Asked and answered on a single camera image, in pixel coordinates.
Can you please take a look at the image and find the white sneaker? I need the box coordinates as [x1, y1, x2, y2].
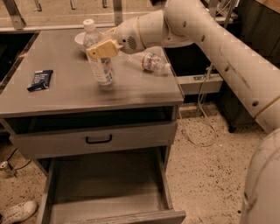
[0, 200, 38, 224]

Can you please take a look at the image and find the black floor cable with plug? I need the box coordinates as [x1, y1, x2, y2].
[0, 148, 33, 176]

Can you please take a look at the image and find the dark blue snack packet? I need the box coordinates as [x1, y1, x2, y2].
[27, 70, 53, 92]

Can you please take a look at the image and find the grey drawer cabinet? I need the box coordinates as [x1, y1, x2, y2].
[0, 27, 187, 224]

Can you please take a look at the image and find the black drawer handle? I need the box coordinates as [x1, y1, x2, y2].
[85, 134, 113, 144]

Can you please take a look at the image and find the dark cabinet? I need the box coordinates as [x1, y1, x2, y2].
[218, 0, 280, 133]

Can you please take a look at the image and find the grey metal bracket block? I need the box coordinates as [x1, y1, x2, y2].
[178, 73, 223, 95]

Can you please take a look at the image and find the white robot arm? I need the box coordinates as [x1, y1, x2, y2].
[87, 0, 280, 224]

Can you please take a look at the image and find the blue label plastic bottle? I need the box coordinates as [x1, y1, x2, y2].
[83, 19, 115, 86]

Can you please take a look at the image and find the open grey middle drawer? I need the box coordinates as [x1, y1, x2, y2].
[36, 147, 186, 224]

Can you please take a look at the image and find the white cable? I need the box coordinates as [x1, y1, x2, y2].
[178, 64, 220, 148]

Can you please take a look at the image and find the white bowl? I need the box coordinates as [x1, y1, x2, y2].
[74, 32, 86, 51]

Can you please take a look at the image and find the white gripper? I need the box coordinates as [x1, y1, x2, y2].
[86, 17, 145, 59]

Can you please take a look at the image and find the grey top drawer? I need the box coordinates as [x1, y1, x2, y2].
[10, 121, 178, 159]

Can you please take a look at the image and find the clear crushed water bottle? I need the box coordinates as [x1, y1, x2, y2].
[124, 52, 171, 75]

